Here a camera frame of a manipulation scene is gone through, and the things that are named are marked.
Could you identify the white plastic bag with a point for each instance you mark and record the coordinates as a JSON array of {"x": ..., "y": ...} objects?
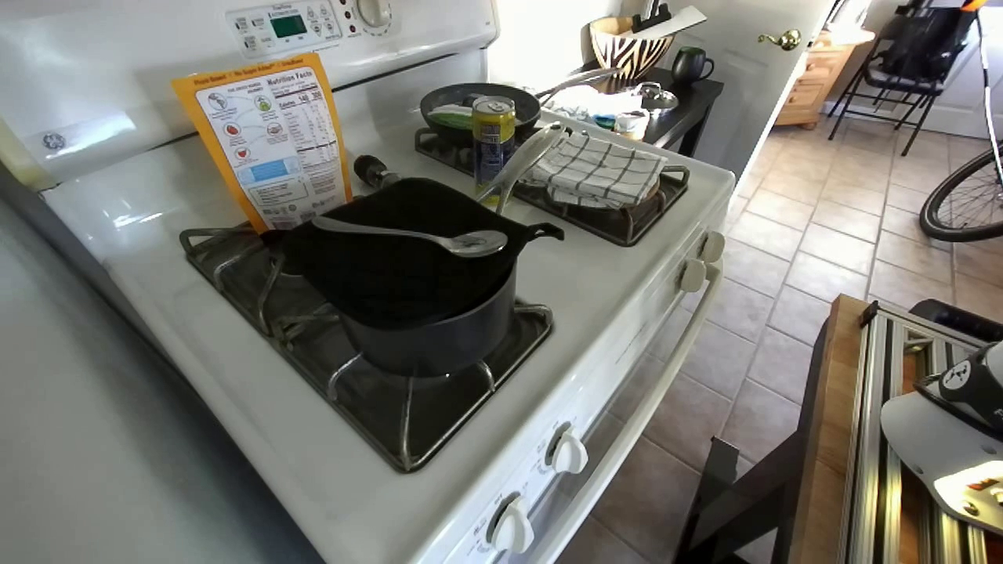
[{"x": 592, "y": 100}]

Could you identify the orange food bag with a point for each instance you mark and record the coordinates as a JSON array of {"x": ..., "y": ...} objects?
[{"x": 270, "y": 141}]

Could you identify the silver metal spoon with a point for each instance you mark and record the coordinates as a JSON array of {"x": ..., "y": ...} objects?
[{"x": 470, "y": 244}]

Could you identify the black cooking pot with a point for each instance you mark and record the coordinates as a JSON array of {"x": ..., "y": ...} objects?
[{"x": 439, "y": 337}]

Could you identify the black pot holder cloth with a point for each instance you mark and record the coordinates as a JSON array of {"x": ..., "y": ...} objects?
[{"x": 392, "y": 274}]

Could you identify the glass pot lid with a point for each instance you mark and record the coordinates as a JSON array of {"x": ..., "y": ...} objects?
[{"x": 526, "y": 159}]

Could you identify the black burner grate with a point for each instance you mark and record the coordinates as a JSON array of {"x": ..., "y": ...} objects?
[
  {"x": 619, "y": 219},
  {"x": 407, "y": 415}
]

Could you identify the yellow and blue can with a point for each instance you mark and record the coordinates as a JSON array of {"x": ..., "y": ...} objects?
[{"x": 493, "y": 137}]

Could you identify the white checked dish towel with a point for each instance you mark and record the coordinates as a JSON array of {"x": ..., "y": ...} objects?
[{"x": 599, "y": 168}]

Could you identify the white stove knob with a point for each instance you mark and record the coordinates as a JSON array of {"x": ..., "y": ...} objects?
[
  {"x": 569, "y": 453},
  {"x": 693, "y": 276},
  {"x": 513, "y": 529},
  {"x": 712, "y": 247}
]

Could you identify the black frying pan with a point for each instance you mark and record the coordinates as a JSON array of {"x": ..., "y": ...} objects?
[{"x": 454, "y": 102}]

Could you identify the small white container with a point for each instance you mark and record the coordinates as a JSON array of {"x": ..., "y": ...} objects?
[{"x": 631, "y": 125}]

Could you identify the small glass lid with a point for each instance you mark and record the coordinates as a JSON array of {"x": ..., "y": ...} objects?
[{"x": 658, "y": 97}]

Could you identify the zebra striped bowl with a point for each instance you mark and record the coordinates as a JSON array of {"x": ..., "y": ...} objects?
[{"x": 627, "y": 55}]

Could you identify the black side table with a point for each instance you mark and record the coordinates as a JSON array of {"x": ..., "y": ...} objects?
[{"x": 693, "y": 106}]

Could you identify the dark green mug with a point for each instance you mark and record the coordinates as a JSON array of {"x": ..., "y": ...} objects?
[{"x": 689, "y": 66}]

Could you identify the white gas stove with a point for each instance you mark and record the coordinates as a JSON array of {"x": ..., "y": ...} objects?
[{"x": 235, "y": 407}]

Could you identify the white timer knob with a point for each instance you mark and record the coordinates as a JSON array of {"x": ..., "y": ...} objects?
[{"x": 374, "y": 11}]

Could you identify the kitchen utensils in bowl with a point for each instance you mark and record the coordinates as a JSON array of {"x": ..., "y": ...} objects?
[{"x": 666, "y": 19}]

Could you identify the white door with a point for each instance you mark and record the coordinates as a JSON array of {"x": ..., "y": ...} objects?
[{"x": 744, "y": 86}]

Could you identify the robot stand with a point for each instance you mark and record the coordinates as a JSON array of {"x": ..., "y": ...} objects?
[{"x": 831, "y": 439}]

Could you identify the wooden dresser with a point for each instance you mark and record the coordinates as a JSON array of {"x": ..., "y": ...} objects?
[{"x": 819, "y": 78}]

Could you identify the bicycle wheel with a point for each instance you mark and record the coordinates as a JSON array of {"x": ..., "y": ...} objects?
[{"x": 940, "y": 207}]

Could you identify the black folding chair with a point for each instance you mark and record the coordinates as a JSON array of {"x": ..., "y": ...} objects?
[{"x": 913, "y": 55}]

